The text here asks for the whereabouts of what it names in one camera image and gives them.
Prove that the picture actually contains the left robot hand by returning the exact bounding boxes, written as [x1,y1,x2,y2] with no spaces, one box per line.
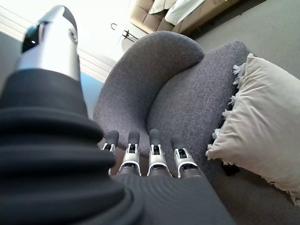
[0,5,237,225]

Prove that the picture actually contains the white fringed cushion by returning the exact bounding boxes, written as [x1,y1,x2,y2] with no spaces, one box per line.
[205,52,300,207]

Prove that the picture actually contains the grey fabric armchair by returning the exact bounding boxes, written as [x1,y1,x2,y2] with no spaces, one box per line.
[93,30,256,186]

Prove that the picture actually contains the white duvet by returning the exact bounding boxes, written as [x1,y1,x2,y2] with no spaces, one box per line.
[149,0,206,25]

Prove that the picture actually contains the beige upholstered bed frame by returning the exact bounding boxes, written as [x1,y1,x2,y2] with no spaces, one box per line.
[129,0,242,36]

